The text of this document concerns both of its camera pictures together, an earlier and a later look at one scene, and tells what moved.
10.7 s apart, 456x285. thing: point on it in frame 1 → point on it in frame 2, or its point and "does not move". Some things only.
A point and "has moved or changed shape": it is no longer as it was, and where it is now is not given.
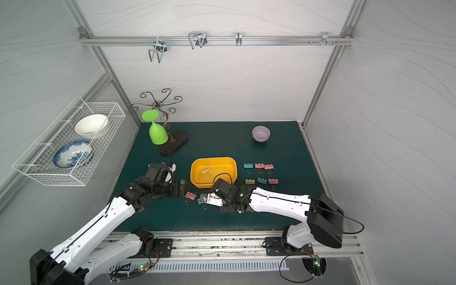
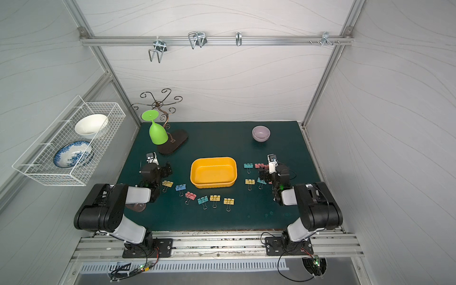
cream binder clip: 206,170 has moved or changed shape
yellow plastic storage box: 205,171 does not move
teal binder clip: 204,205 does not move
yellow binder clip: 249,181 does not move
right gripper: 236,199 → 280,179
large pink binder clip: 190,196 does not move
